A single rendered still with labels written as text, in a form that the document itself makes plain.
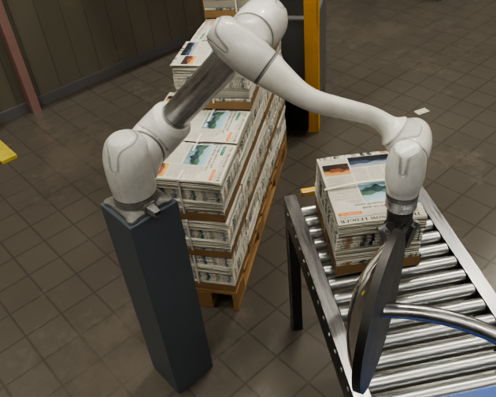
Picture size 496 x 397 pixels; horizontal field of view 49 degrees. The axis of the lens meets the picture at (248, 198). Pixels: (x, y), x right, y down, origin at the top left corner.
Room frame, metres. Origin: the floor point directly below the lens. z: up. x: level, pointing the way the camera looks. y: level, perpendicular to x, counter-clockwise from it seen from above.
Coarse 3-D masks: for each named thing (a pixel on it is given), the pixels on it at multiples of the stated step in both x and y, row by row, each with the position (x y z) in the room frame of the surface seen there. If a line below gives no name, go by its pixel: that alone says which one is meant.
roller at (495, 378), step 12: (444, 384) 0.82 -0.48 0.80; (456, 384) 0.82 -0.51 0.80; (468, 384) 0.82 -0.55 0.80; (480, 384) 0.81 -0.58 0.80; (492, 384) 0.81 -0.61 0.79; (384, 396) 0.81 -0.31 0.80; (396, 396) 0.80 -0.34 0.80; (408, 396) 0.80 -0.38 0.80; (420, 396) 0.80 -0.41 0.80; (432, 396) 0.80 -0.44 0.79
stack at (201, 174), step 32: (256, 96) 2.52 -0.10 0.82; (192, 128) 2.27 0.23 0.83; (224, 128) 2.24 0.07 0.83; (256, 128) 2.47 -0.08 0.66; (192, 160) 2.01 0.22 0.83; (224, 160) 1.98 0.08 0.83; (256, 160) 2.39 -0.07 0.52; (192, 192) 1.86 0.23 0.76; (224, 192) 1.85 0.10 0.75; (256, 192) 2.34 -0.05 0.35; (192, 224) 1.87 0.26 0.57; (224, 224) 1.83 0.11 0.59; (192, 256) 1.89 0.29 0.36
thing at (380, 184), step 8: (384, 176) 1.48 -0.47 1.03; (328, 184) 1.47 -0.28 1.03; (336, 184) 1.47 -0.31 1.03; (360, 184) 1.46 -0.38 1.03; (368, 184) 1.45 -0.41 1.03; (376, 184) 1.45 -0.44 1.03; (384, 184) 1.44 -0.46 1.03; (328, 192) 1.44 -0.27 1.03; (336, 192) 1.43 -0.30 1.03; (344, 192) 1.43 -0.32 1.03; (328, 200) 1.43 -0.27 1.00
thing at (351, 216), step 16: (352, 192) 1.42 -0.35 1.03; (368, 192) 1.41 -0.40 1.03; (384, 192) 1.40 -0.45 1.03; (336, 208) 1.34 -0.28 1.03; (352, 208) 1.33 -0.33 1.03; (368, 208) 1.33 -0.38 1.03; (384, 208) 1.32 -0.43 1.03; (416, 208) 1.31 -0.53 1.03; (336, 224) 1.30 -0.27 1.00; (352, 224) 1.27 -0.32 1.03; (368, 224) 1.26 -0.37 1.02; (336, 240) 1.28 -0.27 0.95; (352, 240) 1.27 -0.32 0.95; (368, 240) 1.27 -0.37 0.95; (416, 240) 1.28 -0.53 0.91; (336, 256) 1.27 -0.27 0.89; (352, 256) 1.27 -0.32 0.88; (368, 256) 1.27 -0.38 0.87
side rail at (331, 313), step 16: (288, 208) 1.64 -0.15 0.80; (288, 224) 1.64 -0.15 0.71; (304, 224) 1.54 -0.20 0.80; (304, 240) 1.45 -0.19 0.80; (304, 256) 1.37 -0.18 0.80; (304, 272) 1.38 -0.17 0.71; (320, 272) 1.29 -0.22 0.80; (320, 288) 1.22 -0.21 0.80; (320, 304) 1.15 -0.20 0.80; (336, 304) 1.14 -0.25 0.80; (320, 320) 1.15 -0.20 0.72; (336, 320) 1.08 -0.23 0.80; (336, 336) 1.02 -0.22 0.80; (336, 352) 0.98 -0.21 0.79; (336, 368) 0.97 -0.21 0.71
